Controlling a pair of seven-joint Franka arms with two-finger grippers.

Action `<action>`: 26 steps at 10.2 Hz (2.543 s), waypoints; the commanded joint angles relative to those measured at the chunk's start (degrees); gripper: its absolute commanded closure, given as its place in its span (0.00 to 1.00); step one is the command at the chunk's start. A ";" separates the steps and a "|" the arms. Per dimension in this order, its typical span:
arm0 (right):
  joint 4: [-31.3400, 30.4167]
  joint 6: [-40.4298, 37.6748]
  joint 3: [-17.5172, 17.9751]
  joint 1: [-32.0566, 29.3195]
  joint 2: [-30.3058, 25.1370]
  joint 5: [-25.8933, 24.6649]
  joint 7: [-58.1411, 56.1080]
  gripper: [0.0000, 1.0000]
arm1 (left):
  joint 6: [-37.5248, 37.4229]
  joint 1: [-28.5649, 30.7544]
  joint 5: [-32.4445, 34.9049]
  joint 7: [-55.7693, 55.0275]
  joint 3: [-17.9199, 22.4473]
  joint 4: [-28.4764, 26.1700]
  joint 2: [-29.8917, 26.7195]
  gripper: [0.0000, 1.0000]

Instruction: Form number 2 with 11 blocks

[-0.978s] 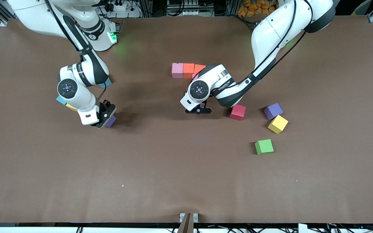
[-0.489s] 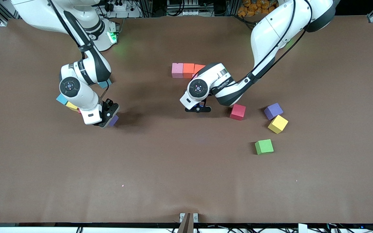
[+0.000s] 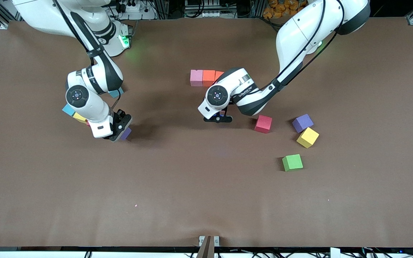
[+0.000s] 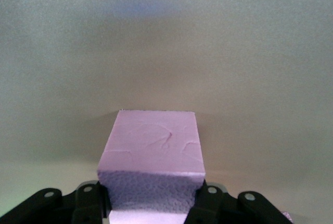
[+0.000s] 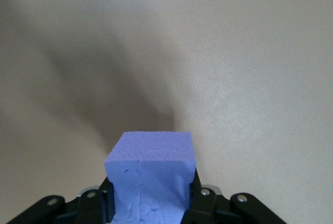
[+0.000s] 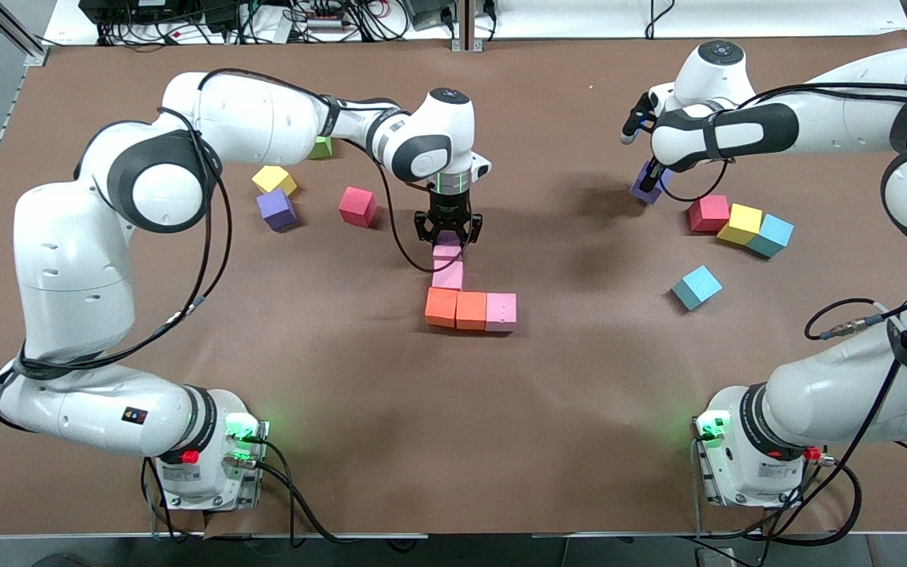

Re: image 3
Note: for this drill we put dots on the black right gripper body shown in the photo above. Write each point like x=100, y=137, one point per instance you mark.
x=120, y=115

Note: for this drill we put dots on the orange foam cube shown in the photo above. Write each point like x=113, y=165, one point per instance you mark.
x=218, y=75
x=209, y=78

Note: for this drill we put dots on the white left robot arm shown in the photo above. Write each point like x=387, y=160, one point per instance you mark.
x=249, y=93

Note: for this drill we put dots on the metal bracket with post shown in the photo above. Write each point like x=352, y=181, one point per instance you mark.
x=208, y=247

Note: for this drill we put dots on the orange bagged items pile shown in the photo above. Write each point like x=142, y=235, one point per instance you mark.
x=280, y=8

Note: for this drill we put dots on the yellow foam cube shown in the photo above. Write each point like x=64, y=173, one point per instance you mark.
x=307, y=137
x=79, y=117

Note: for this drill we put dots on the purple foam cube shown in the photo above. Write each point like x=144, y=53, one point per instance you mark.
x=126, y=134
x=302, y=123

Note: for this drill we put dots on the light blue foam cube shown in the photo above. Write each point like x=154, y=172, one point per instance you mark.
x=68, y=109
x=116, y=93

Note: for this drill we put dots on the green foam cube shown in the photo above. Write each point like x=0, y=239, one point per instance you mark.
x=292, y=162

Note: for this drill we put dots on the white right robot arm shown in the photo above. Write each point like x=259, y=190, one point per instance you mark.
x=84, y=96

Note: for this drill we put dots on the pink foam cube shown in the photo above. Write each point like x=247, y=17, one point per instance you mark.
x=196, y=78

